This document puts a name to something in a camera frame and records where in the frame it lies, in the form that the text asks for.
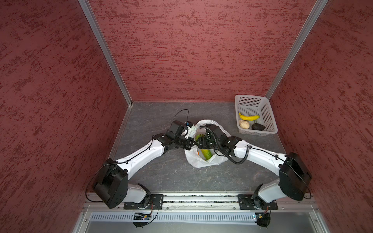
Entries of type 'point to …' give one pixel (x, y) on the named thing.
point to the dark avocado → (258, 126)
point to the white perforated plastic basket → (249, 105)
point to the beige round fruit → (244, 124)
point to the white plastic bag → (194, 156)
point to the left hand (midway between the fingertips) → (194, 146)
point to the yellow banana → (248, 118)
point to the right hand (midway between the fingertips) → (200, 145)
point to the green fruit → (207, 154)
